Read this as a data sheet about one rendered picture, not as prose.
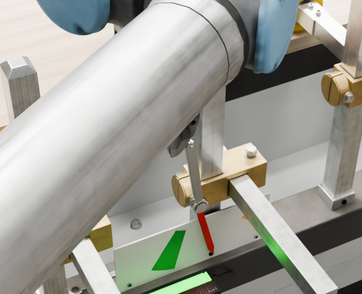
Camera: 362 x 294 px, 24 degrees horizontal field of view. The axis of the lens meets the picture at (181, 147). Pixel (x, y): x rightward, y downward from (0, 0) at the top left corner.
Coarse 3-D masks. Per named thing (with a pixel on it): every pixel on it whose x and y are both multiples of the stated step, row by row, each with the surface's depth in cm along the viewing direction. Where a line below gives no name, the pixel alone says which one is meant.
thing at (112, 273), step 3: (114, 270) 131; (111, 273) 130; (114, 273) 130; (111, 276) 130; (114, 276) 131; (75, 285) 129; (78, 285) 129; (81, 285) 129; (84, 285) 129; (69, 288) 128; (72, 288) 128; (75, 288) 129; (78, 288) 129; (81, 288) 128; (84, 288) 128; (69, 291) 128; (81, 291) 128
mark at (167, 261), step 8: (176, 232) 125; (184, 232) 126; (176, 240) 127; (168, 248) 127; (176, 248) 128; (160, 256) 127; (168, 256) 128; (176, 256) 129; (160, 264) 128; (168, 264) 129
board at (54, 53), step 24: (0, 0) 152; (24, 0) 152; (336, 0) 152; (0, 24) 147; (24, 24) 147; (48, 24) 147; (0, 48) 141; (24, 48) 141; (48, 48) 141; (72, 48) 141; (96, 48) 141; (288, 48) 144; (0, 72) 136; (48, 72) 136; (0, 96) 132; (0, 120) 127
